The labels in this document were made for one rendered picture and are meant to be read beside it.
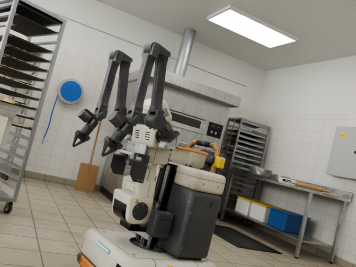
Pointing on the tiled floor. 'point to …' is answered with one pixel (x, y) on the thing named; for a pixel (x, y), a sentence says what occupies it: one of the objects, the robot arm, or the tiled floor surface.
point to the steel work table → (343, 195)
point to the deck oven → (179, 117)
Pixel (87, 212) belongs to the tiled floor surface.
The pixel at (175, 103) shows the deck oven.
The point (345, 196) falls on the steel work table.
